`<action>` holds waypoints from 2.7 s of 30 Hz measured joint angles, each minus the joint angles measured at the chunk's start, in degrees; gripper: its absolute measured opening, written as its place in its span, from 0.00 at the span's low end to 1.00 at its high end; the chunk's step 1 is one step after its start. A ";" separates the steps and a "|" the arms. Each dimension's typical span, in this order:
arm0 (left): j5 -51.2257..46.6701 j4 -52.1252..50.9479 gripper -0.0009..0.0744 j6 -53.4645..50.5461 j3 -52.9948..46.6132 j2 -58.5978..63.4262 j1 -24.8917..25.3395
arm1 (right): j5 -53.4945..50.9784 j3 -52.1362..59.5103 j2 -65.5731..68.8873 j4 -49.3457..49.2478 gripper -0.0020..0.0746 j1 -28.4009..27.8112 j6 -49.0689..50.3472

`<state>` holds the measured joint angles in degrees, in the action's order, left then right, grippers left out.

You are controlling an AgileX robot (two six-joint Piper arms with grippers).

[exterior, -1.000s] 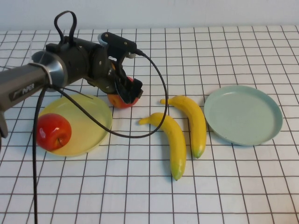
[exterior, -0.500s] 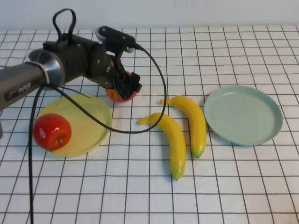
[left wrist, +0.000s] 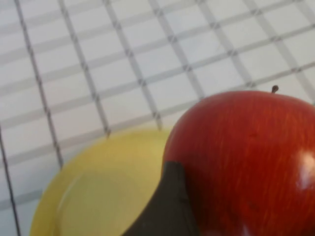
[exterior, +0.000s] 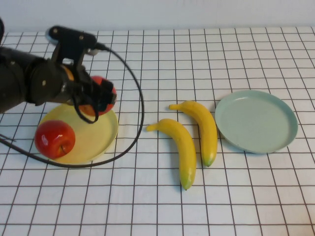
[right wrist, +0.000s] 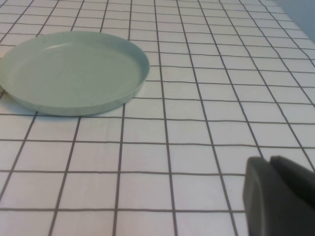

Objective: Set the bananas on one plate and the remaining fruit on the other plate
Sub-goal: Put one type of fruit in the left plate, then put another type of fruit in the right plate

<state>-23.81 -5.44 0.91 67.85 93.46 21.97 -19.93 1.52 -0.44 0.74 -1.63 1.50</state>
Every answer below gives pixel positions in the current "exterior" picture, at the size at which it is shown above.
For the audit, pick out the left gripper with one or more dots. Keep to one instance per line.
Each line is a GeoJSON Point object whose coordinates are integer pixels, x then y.
{"type": "Point", "coordinates": [81, 88]}

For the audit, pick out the red apple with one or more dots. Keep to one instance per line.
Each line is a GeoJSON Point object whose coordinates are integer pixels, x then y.
{"type": "Point", "coordinates": [98, 79]}
{"type": "Point", "coordinates": [54, 138]}

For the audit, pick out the yellow banana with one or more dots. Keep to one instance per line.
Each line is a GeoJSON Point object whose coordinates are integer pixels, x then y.
{"type": "Point", "coordinates": [205, 127]}
{"type": "Point", "coordinates": [183, 147]}

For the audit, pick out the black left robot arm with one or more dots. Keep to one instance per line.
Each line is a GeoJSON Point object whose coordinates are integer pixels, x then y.
{"type": "Point", "coordinates": [19, 78]}

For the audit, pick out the yellow round plate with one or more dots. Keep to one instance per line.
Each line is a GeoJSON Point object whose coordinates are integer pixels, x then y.
{"type": "Point", "coordinates": [98, 132]}

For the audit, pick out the pale blue-green round plate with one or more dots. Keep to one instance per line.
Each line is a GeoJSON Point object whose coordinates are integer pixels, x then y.
{"type": "Point", "coordinates": [256, 123]}

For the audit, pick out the white grid-pattern tablecloth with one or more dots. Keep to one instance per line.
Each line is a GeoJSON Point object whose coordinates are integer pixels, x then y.
{"type": "Point", "coordinates": [197, 61]}

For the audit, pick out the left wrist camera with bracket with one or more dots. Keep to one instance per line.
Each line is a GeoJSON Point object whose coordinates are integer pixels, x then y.
{"type": "Point", "coordinates": [73, 41]}

